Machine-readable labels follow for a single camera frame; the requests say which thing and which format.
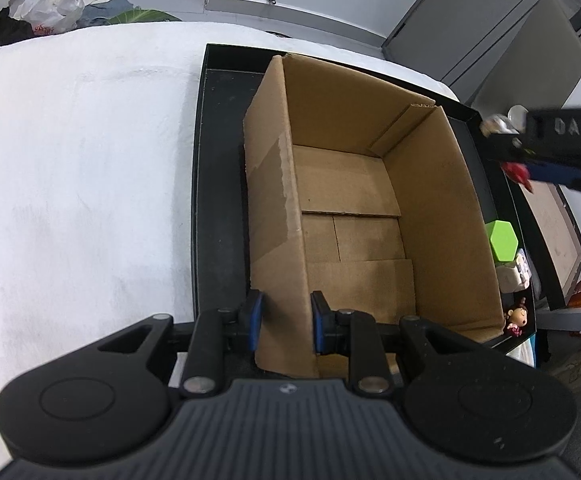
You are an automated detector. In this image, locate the white plastic bag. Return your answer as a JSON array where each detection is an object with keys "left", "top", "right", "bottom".
[{"left": 10, "top": 0, "right": 110, "bottom": 36}]

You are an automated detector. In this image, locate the blue red figurine keychain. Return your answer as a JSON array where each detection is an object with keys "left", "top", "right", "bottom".
[{"left": 481, "top": 105, "right": 533, "bottom": 193}]

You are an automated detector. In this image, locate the green cartoon cushion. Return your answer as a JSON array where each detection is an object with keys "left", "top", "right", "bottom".
[{"left": 107, "top": 8, "right": 180, "bottom": 25}]

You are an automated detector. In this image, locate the black shallow tray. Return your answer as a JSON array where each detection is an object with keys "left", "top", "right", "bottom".
[{"left": 193, "top": 46, "right": 531, "bottom": 352}]

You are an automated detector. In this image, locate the white purple cube toy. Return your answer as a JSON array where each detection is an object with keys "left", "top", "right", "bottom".
[{"left": 496, "top": 248, "right": 533, "bottom": 294}]

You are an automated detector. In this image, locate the grey door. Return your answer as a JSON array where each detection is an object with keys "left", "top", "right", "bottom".
[{"left": 382, "top": 0, "right": 581, "bottom": 102}]

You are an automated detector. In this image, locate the brown cardboard box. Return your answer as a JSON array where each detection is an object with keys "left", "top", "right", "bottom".
[{"left": 243, "top": 54, "right": 504, "bottom": 378}]

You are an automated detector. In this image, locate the white table cloth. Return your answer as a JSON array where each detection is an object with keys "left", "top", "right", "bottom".
[{"left": 0, "top": 22, "right": 450, "bottom": 469}]

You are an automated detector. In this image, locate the green hexagonal box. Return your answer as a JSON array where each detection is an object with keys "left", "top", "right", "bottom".
[{"left": 485, "top": 220, "right": 519, "bottom": 263}]

